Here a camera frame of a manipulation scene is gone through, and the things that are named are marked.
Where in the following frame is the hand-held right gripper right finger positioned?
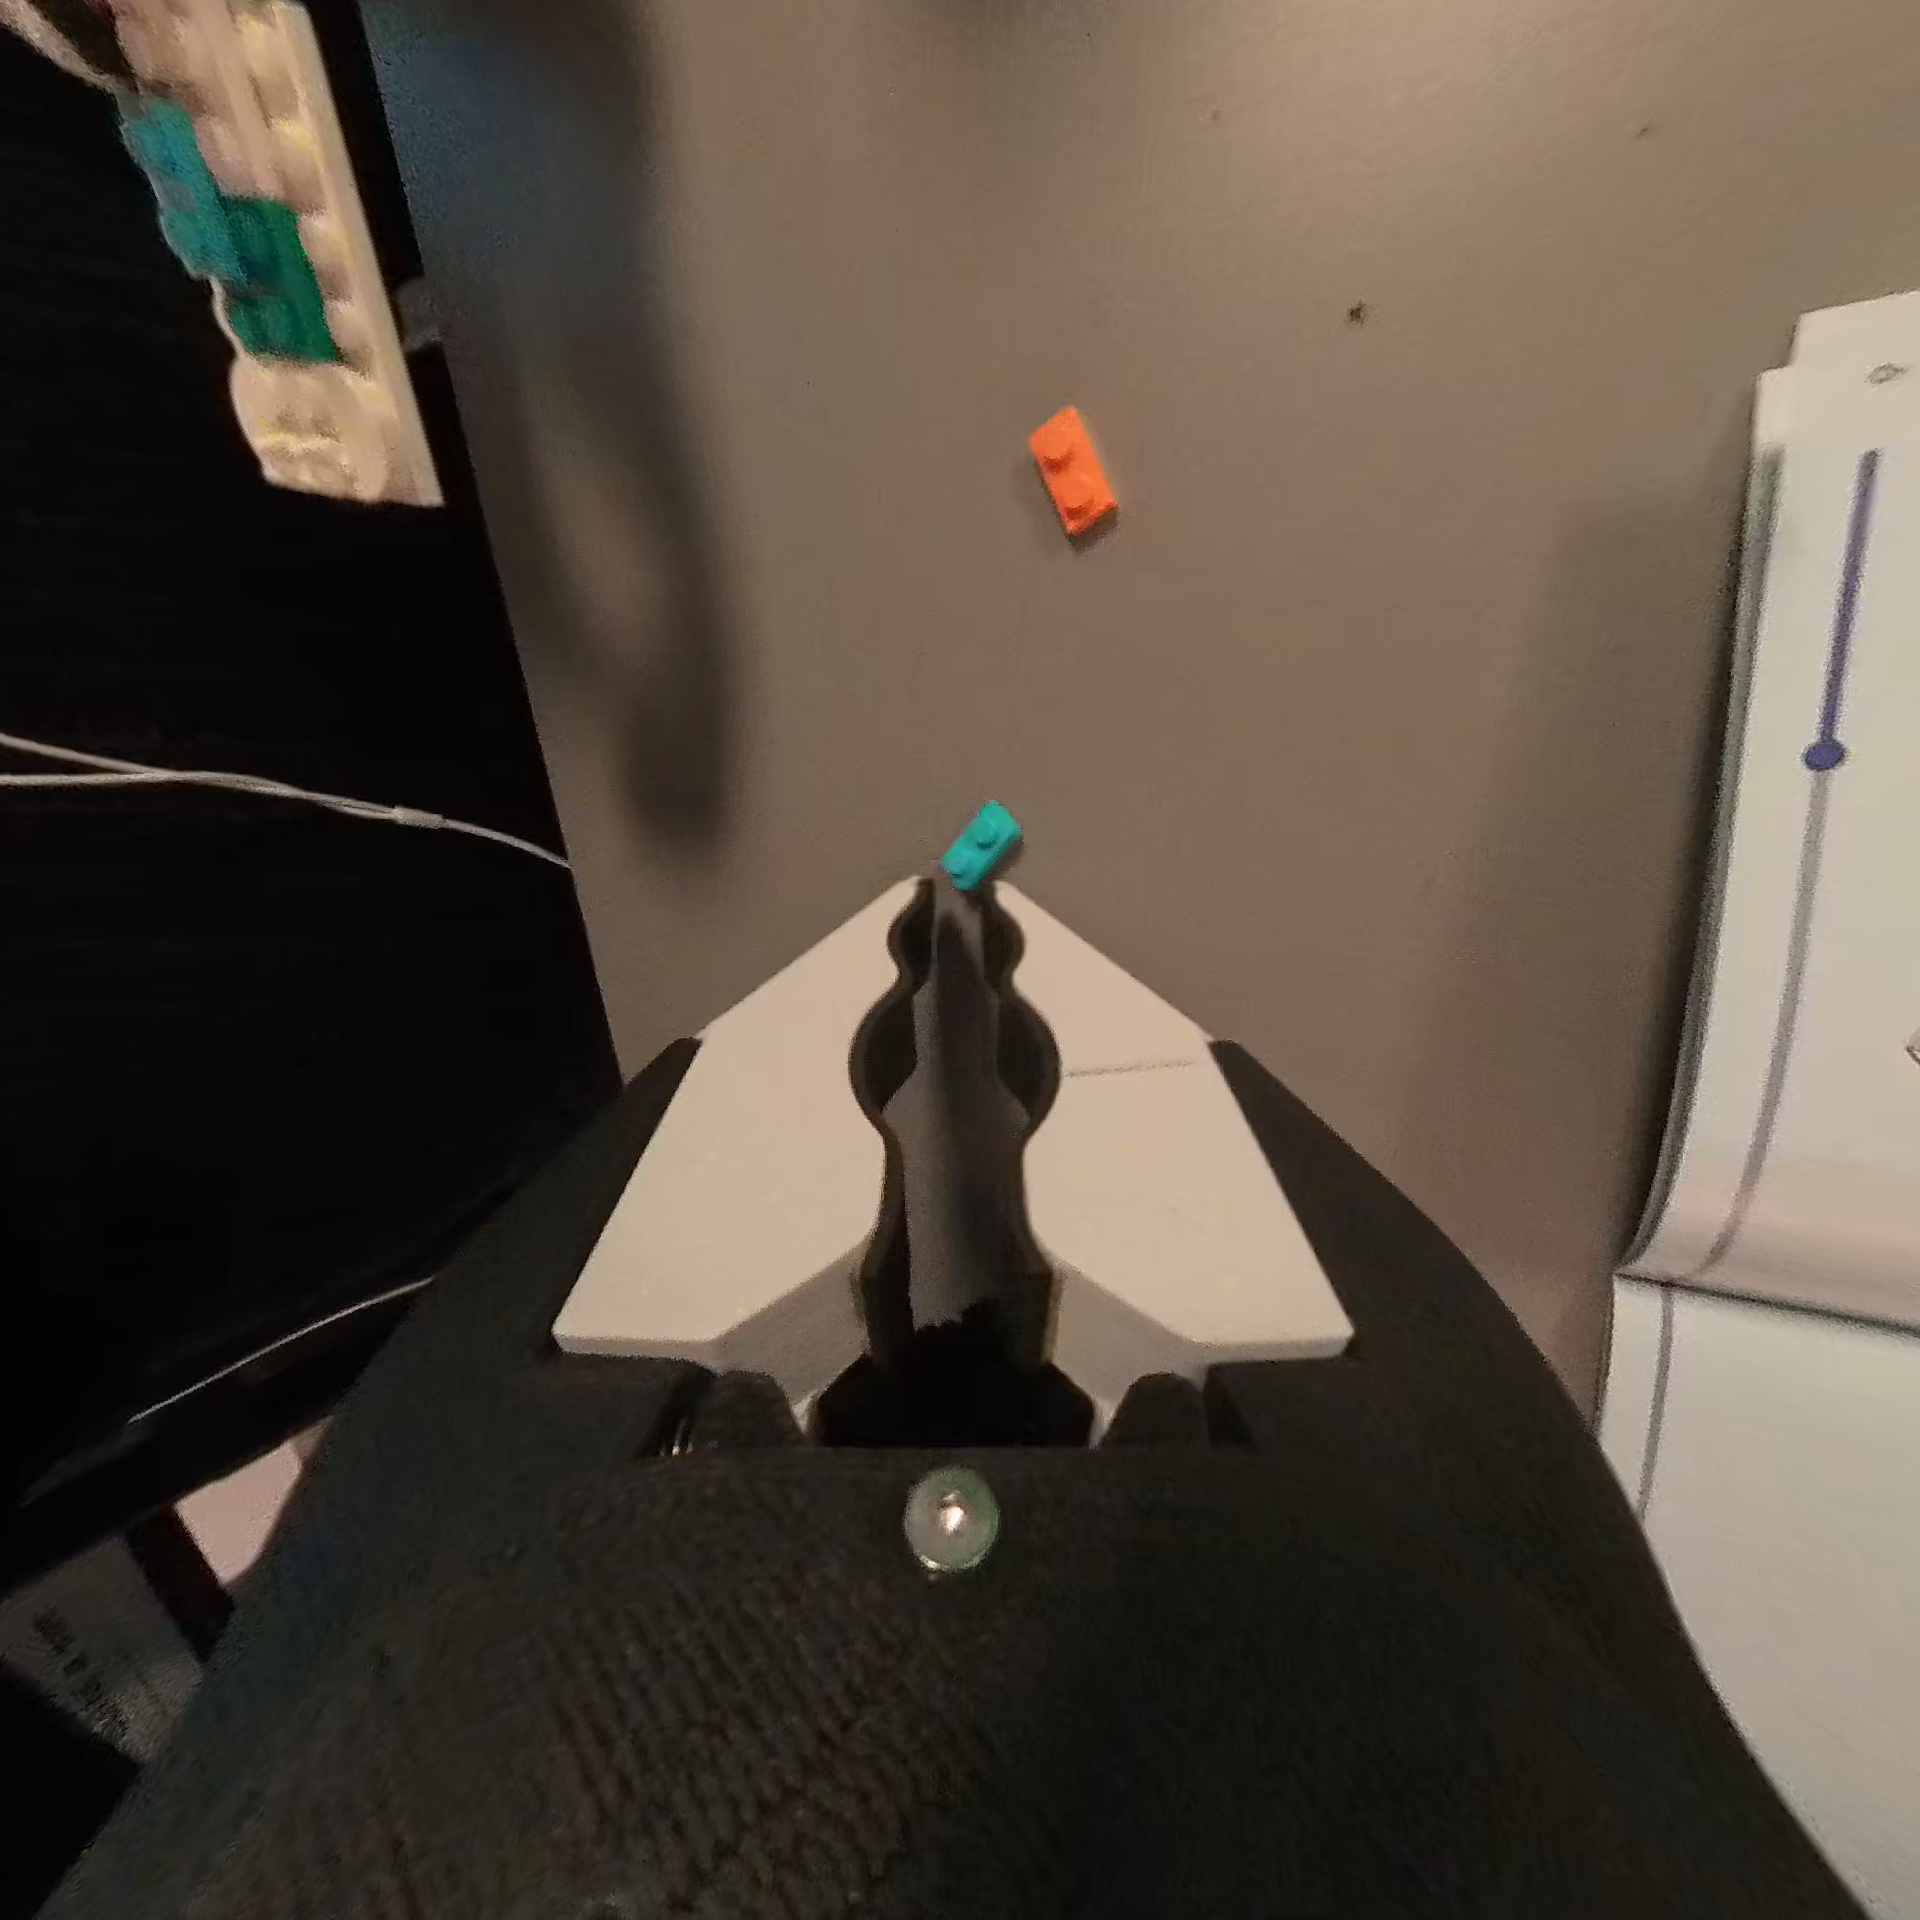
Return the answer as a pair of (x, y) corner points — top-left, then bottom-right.
(976, 882), (1360, 1448)

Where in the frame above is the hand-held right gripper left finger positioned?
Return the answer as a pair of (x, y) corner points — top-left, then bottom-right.
(551, 877), (944, 1419)

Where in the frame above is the small teal lego plate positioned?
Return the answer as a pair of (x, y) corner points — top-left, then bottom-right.
(940, 799), (1034, 898)

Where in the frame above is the orange lego plate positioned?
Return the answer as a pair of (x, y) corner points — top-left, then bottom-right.
(1026, 404), (1127, 541)

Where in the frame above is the white lego assembly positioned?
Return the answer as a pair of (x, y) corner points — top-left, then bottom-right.
(90, 0), (449, 508)

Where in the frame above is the open instruction booklet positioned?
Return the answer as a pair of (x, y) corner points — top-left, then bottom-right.
(1594, 292), (1920, 1920)

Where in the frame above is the white cable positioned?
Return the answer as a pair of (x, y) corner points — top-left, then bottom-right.
(0, 732), (577, 874)

